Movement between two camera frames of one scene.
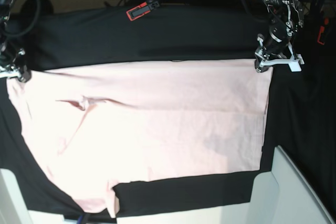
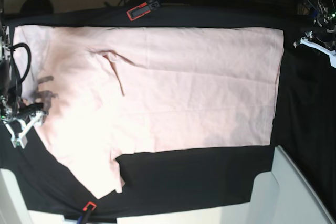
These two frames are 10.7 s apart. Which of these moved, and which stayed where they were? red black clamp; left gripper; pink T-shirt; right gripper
Moved: left gripper; pink T-shirt; right gripper
Stayed: red black clamp
